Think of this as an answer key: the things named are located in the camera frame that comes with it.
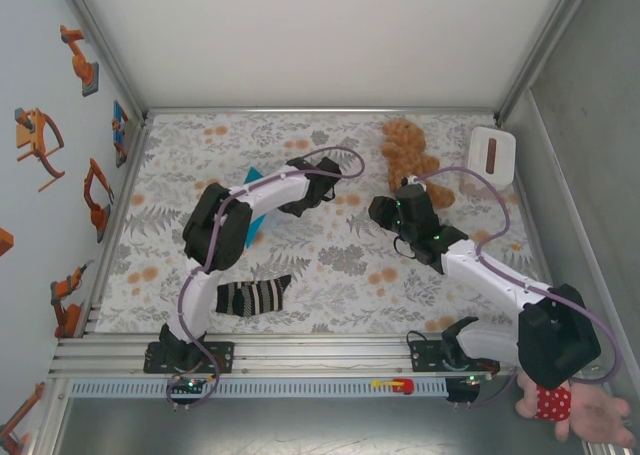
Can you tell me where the blue foam sheet right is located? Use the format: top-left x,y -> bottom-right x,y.
94,112 -> 556,335

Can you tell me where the brown teddy bear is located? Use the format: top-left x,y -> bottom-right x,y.
379,118 -> 457,210

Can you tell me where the white tissue box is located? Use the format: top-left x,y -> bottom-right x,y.
459,126 -> 518,196

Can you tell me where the black beige striped sock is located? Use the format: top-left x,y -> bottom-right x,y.
214,273 -> 294,319

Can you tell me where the red yellow small toy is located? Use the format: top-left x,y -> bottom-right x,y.
370,377 -> 415,395

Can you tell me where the small circuit board with LEDs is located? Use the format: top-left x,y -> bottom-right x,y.
447,373 -> 494,391
167,374 -> 217,395

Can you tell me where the pink plush with dotted cloth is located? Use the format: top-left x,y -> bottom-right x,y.
514,374 -> 634,446

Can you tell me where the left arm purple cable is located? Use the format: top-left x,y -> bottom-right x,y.
167,146 -> 365,411

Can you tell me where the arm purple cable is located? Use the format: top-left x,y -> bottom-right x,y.
167,146 -> 365,411
413,166 -> 624,409

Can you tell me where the thin aluminium frame rail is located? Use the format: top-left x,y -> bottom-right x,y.
144,106 -> 501,117

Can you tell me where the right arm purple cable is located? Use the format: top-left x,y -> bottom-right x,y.
413,166 -> 624,409

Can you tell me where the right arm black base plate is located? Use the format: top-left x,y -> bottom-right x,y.
408,338 -> 500,374

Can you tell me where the wide aluminium frame rail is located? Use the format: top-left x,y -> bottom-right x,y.
48,332 -> 604,379

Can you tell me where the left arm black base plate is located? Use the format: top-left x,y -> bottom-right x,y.
143,341 -> 235,375

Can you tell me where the grey slotted cable duct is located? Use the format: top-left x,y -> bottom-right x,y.
69,377 -> 449,399

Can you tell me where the blue orange machine wall sticker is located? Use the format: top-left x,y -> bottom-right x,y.
110,99 -> 132,169

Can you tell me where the aluminium frame post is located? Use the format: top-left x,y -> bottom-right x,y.
57,0 -> 151,126
492,0 -> 600,126

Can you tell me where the orange claw wall sticker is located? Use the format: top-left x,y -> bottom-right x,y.
13,106 -> 67,193

